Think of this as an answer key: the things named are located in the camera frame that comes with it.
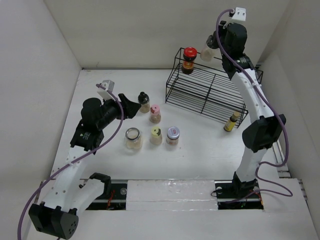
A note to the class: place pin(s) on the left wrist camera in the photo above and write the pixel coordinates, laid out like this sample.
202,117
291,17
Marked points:
105,87

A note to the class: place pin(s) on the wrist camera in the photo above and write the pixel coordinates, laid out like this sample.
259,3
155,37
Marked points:
105,87
238,14

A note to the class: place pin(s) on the black cap seasoning jar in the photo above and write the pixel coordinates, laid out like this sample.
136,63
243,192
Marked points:
209,50

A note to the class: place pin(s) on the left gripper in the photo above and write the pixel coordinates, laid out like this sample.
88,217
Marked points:
129,108

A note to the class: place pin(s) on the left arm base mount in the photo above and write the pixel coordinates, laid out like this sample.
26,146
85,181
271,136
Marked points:
115,201

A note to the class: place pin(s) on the yellow cap spice bottle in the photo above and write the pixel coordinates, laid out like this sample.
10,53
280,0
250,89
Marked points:
156,136

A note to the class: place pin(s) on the black pump cap spice jar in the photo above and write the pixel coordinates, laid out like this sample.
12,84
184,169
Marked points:
144,100

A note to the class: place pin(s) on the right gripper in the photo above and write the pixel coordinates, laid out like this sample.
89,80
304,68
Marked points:
221,29

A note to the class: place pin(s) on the red cap sauce bottle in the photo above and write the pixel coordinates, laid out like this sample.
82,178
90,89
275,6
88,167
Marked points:
189,55

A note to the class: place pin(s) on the black wire rack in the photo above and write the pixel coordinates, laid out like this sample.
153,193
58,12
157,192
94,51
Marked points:
206,91

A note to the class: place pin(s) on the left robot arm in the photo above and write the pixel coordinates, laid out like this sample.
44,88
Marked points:
58,213

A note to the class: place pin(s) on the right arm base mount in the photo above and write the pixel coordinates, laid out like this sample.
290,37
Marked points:
228,199

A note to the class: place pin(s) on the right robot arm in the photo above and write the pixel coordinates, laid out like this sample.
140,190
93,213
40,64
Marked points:
265,124

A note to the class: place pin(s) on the pink cap spice bottle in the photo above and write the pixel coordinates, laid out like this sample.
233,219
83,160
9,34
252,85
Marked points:
155,114

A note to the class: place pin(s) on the silver lid spice jar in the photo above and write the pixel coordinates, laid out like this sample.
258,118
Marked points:
173,135

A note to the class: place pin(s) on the yellow oil bottle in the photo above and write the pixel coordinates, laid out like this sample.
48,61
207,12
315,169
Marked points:
230,124

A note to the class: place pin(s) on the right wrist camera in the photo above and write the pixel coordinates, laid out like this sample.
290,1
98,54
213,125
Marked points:
238,14

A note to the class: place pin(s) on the open wide glass jar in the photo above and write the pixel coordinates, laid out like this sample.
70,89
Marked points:
133,138

